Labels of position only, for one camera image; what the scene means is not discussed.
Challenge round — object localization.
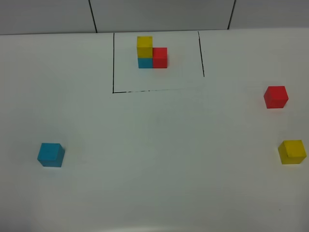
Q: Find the blue template block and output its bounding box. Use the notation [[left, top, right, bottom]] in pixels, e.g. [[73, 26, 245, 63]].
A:
[[138, 58, 153, 69]]

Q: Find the red template block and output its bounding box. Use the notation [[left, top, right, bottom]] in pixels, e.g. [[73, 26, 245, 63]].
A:
[[153, 47, 168, 68]]

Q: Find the yellow template block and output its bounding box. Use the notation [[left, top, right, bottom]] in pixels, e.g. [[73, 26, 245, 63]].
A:
[[137, 36, 153, 58]]

